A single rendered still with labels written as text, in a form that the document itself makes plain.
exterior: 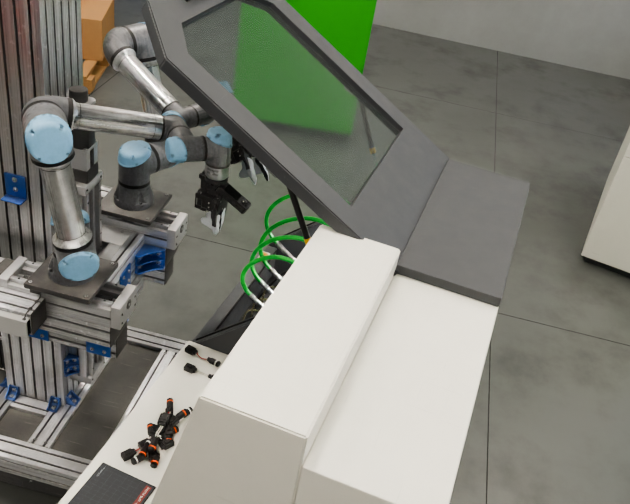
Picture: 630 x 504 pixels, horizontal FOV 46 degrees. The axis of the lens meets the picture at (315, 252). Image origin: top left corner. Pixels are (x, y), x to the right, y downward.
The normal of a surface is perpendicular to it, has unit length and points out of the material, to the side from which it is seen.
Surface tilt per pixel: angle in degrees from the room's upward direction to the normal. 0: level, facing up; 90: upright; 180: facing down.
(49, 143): 83
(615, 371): 0
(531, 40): 90
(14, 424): 0
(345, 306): 0
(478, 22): 90
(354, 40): 90
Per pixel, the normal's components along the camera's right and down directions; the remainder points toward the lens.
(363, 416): 0.14, -0.81
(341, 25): -0.07, 0.56
